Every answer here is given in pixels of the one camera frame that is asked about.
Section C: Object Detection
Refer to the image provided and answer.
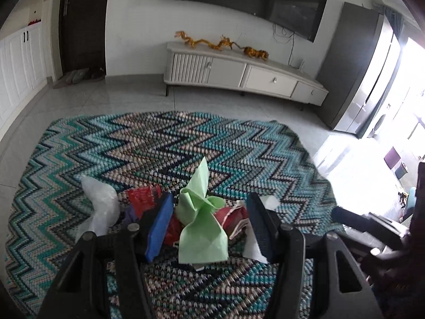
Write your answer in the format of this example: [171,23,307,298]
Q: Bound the white printed plastic bag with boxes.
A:
[242,195,280,264]

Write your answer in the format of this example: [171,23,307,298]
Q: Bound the dark blue wrapper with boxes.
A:
[122,205,141,228]

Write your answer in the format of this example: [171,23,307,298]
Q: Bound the green paper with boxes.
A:
[175,157,229,264]

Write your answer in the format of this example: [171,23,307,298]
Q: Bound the white wall cupboards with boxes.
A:
[0,20,47,130]

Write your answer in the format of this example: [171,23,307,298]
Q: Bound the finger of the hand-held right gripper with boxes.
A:
[331,206,411,240]

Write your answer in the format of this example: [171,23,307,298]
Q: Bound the grey refrigerator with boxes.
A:
[315,2,403,139]

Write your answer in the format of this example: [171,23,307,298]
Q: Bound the golden tiger figurine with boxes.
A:
[237,45,269,61]

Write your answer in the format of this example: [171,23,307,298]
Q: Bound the shiny red wrapper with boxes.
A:
[127,186,184,248]

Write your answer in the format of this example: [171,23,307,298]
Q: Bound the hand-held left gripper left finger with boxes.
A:
[36,192,175,319]

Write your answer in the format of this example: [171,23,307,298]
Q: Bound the purple box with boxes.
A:
[383,148,399,169]

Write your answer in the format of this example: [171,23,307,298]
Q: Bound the dark brown entrance door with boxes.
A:
[59,0,112,74]

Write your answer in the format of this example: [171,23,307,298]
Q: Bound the grey blue curtain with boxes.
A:
[385,7,404,34]

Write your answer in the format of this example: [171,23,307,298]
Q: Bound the white television cabinet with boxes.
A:
[164,41,329,111]

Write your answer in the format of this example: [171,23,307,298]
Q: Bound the zigzag patterned rug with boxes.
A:
[5,111,346,319]

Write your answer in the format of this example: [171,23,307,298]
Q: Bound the white washing machine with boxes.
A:
[367,113,388,139]

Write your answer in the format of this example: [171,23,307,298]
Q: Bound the black television cables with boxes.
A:
[273,23,301,69]

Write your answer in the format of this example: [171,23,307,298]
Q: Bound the golden dragon figurine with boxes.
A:
[212,35,238,52]
[175,31,214,49]

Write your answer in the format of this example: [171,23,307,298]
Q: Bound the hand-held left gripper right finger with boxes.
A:
[246,192,382,319]

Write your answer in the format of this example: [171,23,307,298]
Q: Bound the translucent white plastic bag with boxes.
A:
[76,175,121,244]

